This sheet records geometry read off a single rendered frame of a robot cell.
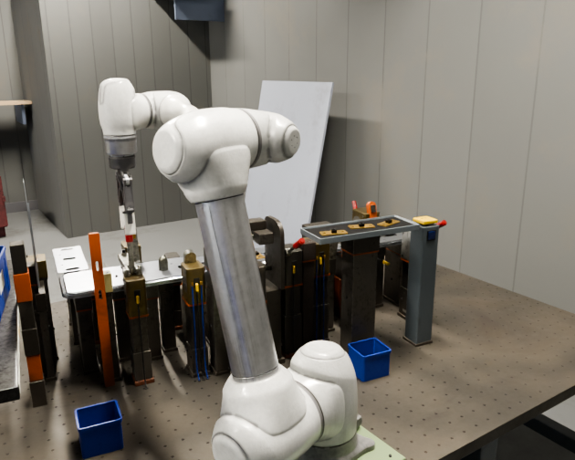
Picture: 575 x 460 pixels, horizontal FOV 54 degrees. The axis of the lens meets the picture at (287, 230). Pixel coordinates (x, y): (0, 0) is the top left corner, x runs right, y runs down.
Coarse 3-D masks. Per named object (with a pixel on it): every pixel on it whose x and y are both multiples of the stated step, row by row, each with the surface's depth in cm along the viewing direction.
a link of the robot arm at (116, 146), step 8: (104, 136) 157; (112, 136) 156; (120, 136) 156; (128, 136) 157; (136, 136) 161; (112, 144) 156; (120, 144) 156; (128, 144) 157; (136, 144) 161; (112, 152) 157; (120, 152) 157; (128, 152) 158
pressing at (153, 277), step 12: (384, 240) 221; (396, 240) 219; (264, 252) 207; (144, 264) 196; (156, 264) 195; (168, 264) 195; (180, 264) 195; (264, 264) 196; (72, 276) 185; (84, 276) 185; (120, 276) 184; (144, 276) 184; (156, 276) 184; (168, 276) 184; (180, 276) 183; (60, 288) 176; (72, 288) 174; (84, 288) 174; (120, 288) 175
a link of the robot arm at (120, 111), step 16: (112, 80) 153; (128, 80) 156; (112, 96) 152; (128, 96) 154; (144, 96) 161; (112, 112) 153; (128, 112) 155; (144, 112) 159; (112, 128) 155; (128, 128) 156; (144, 128) 164
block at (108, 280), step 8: (104, 272) 169; (104, 280) 168; (112, 288) 170; (112, 304) 172; (112, 312) 172; (112, 320) 173; (112, 328) 173; (112, 336) 174; (112, 344) 175; (112, 352) 175; (112, 360) 176; (120, 376) 179
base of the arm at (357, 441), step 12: (360, 420) 144; (348, 444) 131; (360, 444) 135; (372, 444) 136; (300, 456) 132; (312, 456) 130; (324, 456) 129; (336, 456) 129; (348, 456) 131; (360, 456) 133
